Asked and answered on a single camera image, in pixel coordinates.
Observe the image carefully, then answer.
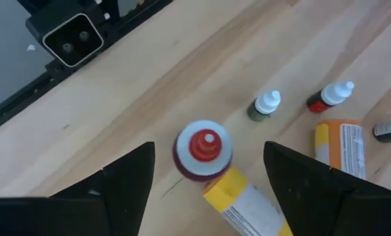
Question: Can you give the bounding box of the yellow food coloring bottle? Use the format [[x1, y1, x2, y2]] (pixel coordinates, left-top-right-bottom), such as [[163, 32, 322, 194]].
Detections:
[[314, 119, 367, 180], [202, 167, 294, 236]]

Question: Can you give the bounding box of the black table-level camera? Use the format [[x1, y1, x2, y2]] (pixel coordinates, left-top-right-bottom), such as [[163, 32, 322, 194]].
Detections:
[[24, 0, 121, 69]]

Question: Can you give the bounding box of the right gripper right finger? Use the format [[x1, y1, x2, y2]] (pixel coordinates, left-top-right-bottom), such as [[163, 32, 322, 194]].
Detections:
[[263, 140, 391, 236]]

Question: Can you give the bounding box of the dark green small dropper bottle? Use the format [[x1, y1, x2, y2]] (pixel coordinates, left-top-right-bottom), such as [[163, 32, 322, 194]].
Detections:
[[246, 90, 282, 123]]

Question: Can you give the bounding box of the dark red food coloring bottle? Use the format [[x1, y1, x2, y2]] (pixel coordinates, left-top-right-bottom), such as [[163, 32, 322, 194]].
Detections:
[[172, 119, 234, 183]]

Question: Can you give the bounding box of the white-labelled small dropper bottle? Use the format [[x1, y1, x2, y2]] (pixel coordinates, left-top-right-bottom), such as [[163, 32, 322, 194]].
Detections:
[[373, 117, 391, 144]]

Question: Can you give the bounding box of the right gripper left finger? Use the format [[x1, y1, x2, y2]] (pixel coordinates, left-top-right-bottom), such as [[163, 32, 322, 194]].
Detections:
[[0, 140, 157, 236]]

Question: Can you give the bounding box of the red-labelled small dropper bottle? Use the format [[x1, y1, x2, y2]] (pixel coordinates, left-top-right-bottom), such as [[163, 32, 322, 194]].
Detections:
[[305, 80, 356, 114]]

